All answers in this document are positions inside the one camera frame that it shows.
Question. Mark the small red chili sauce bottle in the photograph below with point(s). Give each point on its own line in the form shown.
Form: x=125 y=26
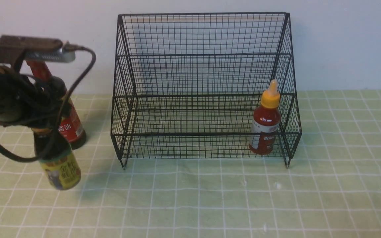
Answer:
x=265 y=121

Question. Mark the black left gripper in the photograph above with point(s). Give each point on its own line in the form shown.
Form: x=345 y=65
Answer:
x=29 y=100

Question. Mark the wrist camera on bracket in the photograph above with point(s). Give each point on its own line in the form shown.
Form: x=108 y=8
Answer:
x=17 y=48

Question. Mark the black wire mesh shelf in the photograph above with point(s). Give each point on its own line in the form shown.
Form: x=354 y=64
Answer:
x=186 y=84

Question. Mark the tall soy sauce bottle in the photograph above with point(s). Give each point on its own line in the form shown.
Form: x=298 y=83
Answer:
x=71 y=127

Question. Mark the small dark vinegar bottle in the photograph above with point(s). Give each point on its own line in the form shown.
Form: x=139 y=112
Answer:
x=60 y=165

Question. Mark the green checkered tablecloth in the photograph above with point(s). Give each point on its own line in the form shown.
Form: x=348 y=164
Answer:
x=332 y=188

